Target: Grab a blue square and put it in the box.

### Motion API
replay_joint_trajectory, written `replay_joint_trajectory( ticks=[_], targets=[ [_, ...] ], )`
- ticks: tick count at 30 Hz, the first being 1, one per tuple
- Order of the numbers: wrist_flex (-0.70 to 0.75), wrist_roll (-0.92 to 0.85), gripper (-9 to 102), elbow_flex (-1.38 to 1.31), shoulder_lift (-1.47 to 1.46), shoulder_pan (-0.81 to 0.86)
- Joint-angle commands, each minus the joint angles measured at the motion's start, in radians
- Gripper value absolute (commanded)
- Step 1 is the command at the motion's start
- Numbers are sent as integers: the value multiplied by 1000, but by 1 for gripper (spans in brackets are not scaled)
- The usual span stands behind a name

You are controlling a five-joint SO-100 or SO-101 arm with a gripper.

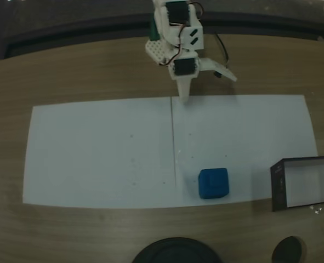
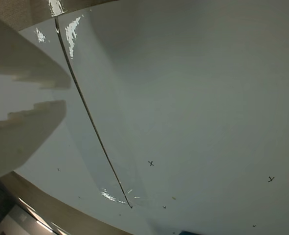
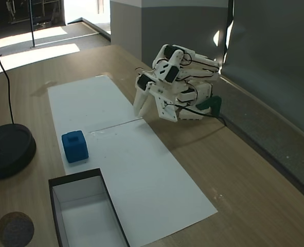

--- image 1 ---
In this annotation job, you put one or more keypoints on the blue cube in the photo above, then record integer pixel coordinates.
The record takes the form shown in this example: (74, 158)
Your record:
(213, 183)

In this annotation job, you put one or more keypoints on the dark brown open box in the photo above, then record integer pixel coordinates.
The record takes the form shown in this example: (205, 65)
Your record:
(278, 186)

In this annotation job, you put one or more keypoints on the green table clamp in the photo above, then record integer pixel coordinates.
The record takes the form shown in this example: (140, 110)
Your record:
(154, 31)

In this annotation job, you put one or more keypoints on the white paper sheet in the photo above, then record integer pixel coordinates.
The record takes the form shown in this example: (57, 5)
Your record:
(246, 131)
(96, 153)

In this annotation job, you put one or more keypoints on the black round stand base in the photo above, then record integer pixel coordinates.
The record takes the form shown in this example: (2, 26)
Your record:
(175, 252)

